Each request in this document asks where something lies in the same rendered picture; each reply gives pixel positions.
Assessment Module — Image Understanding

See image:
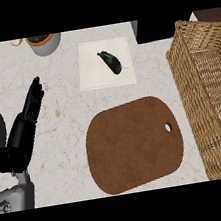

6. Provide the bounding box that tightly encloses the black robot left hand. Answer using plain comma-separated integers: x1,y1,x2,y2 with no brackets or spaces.
0,75,57,177

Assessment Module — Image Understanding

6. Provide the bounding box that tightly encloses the brown wooden cutting board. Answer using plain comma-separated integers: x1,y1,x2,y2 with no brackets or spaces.
79,91,191,199

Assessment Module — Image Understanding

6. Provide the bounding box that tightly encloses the brown wicker basket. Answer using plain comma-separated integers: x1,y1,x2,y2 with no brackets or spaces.
159,13,221,186

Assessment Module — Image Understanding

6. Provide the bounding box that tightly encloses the grey plant pot orange rim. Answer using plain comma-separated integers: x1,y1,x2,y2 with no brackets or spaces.
24,31,65,60

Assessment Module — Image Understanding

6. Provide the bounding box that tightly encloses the small pale garlic bulb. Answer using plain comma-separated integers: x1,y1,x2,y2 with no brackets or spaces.
9,37,24,48

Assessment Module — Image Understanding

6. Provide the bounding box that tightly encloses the white square placemat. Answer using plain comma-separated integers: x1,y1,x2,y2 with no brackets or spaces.
73,35,139,94

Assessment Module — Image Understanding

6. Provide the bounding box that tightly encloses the dark purple eggplant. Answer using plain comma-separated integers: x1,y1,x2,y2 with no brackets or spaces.
96,47,124,79

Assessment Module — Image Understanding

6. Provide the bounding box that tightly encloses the black box appliance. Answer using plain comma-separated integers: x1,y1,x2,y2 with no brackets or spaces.
130,11,197,46

